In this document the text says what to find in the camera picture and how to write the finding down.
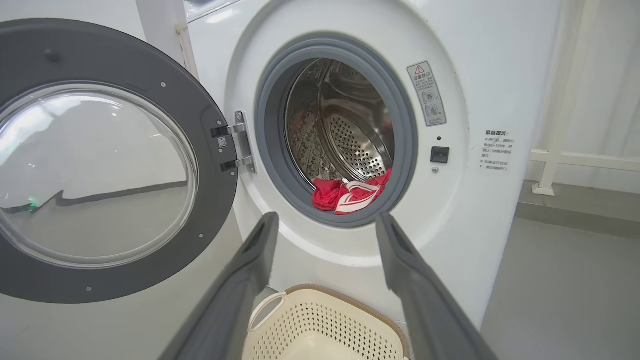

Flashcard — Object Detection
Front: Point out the grey warning sticker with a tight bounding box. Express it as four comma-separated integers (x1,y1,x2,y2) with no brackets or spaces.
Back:
406,61,447,127

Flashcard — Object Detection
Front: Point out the plain red garment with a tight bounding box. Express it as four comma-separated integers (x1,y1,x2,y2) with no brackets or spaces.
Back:
312,178,348,211

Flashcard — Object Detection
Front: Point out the cream perforated laundry basket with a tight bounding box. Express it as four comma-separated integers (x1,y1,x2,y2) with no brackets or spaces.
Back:
242,284,412,360

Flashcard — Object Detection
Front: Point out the black washing machine door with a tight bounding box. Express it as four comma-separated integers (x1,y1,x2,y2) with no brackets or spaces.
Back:
0,18,239,304

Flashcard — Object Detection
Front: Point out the metal door hinge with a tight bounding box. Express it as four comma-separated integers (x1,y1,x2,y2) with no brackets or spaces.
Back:
227,111,257,174

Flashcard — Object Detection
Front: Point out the stainless steel washing machine drum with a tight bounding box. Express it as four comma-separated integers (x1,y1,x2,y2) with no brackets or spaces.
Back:
285,58,396,184

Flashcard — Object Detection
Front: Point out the white metal railing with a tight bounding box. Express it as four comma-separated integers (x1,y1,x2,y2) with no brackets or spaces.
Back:
529,0,640,197

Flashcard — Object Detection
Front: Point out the red garment with white stripes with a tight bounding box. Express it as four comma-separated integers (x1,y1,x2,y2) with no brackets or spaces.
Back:
334,168,393,216

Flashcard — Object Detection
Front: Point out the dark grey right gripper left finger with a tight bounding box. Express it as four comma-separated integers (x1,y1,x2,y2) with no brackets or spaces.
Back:
160,212,280,360

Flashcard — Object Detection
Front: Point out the white front-load washing machine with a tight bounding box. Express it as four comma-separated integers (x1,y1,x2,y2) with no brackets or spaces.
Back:
182,0,562,333

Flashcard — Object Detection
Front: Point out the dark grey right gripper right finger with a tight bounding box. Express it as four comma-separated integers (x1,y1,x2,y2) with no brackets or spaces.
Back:
375,212,498,360

